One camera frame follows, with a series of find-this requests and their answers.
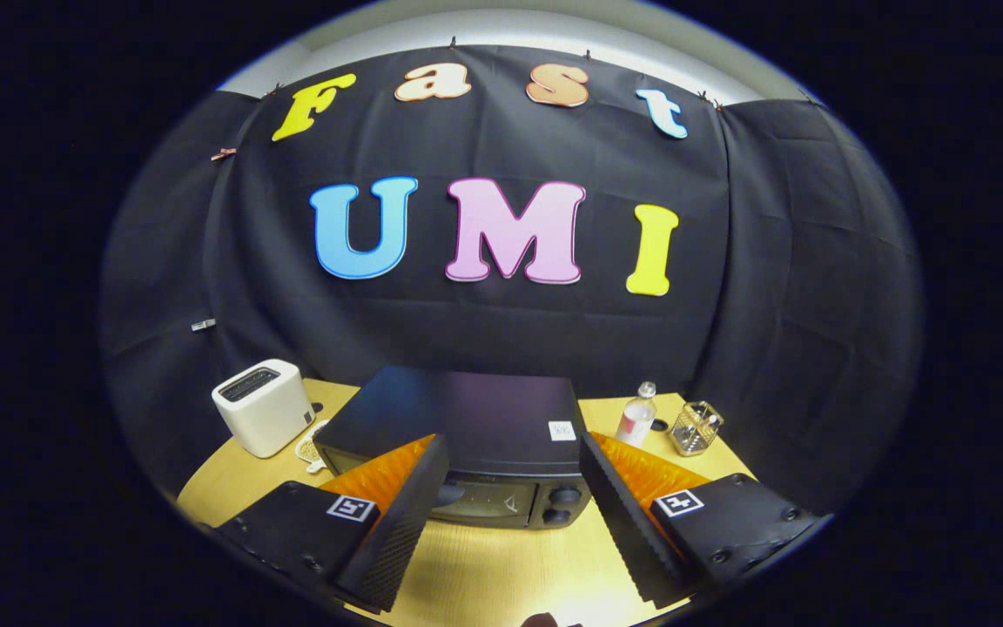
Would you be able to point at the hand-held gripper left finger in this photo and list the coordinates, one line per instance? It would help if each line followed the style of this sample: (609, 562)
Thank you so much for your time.
(397, 531)

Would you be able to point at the white slot toaster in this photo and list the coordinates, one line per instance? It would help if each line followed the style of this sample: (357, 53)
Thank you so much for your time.
(262, 414)

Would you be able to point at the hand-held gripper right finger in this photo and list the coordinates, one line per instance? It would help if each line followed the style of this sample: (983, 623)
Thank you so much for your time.
(628, 531)

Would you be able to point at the clear plastic bottle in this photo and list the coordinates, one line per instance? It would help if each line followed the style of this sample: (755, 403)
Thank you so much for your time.
(635, 422)

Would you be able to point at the black toaster oven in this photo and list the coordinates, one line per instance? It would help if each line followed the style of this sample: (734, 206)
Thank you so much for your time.
(484, 409)

